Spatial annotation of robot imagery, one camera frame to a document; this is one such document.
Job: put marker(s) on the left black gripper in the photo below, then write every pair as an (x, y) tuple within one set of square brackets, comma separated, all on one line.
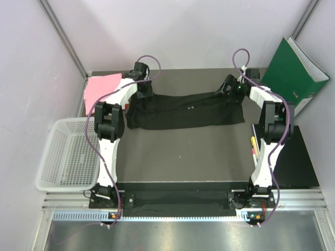
[(148, 93)]

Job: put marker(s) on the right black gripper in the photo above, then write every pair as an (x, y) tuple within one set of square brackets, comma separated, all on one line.
[(232, 82)]

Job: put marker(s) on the black printed t shirt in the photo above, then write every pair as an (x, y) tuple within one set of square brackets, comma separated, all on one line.
[(162, 112)]

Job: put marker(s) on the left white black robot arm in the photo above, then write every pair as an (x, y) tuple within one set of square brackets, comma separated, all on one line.
[(109, 126)]

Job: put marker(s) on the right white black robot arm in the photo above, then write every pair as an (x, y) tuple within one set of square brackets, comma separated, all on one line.
[(276, 125)]

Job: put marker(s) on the yellow marker pen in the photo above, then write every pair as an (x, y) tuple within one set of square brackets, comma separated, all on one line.
[(254, 143)]

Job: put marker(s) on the pink white marker pen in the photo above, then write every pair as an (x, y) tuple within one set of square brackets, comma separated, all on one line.
[(255, 155)]

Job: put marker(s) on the white plastic basket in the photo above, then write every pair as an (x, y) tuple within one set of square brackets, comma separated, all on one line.
[(69, 162)]

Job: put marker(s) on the black notebook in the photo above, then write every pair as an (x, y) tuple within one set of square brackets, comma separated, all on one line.
[(294, 169)]

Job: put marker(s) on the green ring binder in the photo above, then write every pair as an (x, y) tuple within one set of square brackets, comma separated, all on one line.
[(293, 75)]

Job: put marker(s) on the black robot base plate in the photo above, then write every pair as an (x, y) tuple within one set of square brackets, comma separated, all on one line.
[(180, 199)]

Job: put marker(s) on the perforated grey cable duct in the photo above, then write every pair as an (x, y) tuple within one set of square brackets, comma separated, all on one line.
[(106, 216)]

